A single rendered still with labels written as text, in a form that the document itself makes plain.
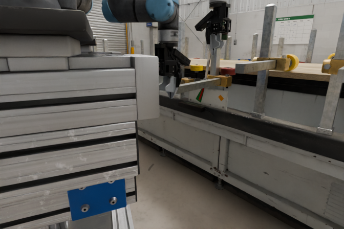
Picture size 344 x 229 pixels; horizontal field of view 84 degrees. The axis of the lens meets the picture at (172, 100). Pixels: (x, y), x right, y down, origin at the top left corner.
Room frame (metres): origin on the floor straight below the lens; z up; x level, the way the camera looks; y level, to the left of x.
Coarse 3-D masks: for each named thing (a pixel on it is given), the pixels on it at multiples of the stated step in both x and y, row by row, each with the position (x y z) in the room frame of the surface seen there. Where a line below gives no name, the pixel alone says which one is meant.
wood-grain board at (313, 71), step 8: (192, 64) 1.37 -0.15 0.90; (200, 64) 1.37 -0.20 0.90; (224, 64) 1.37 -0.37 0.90; (232, 64) 1.37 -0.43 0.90; (304, 64) 1.37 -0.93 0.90; (312, 64) 1.37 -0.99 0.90; (320, 64) 1.37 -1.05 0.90; (256, 72) 1.01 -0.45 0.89; (272, 72) 0.96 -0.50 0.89; (280, 72) 0.93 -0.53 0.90; (288, 72) 0.91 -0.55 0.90; (296, 72) 0.89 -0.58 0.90; (304, 72) 0.89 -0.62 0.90; (312, 72) 0.89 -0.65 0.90; (320, 72) 0.89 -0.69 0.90; (320, 80) 0.82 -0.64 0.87; (328, 80) 0.80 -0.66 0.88
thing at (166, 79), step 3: (165, 78) 0.75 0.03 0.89; (168, 78) 0.75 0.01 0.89; (165, 81) 0.74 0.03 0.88; (168, 81) 0.75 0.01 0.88; (162, 84) 0.73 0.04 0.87; (165, 84) 0.74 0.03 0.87; (159, 87) 0.72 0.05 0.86; (162, 87) 0.73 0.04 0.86; (165, 90) 0.74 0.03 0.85; (168, 93) 0.75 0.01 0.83
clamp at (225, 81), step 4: (208, 76) 1.02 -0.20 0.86; (212, 76) 1.00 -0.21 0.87; (216, 76) 0.99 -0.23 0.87; (220, 76) 0.97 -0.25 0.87; (224, 76) 0.97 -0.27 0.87; (224, 80) 0.95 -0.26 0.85; (228, 80) 0.95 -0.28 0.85; (220, 84) 0.97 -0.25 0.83; (224, 84) 0.95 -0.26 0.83; (228, 84) 0.95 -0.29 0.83
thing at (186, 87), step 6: (216, 78) 0.97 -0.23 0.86; (180, 84) 0.79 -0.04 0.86; (186, 84) 0.79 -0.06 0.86; (192, 84) 0.81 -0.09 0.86; (198, 84) 0.84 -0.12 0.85; (204, 84) 0.87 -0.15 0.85; (210, 84) 0.91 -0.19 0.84; (216, 84) 0.94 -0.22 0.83; (180, 90) 0.76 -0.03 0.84; (186, 90) 0.78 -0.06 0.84
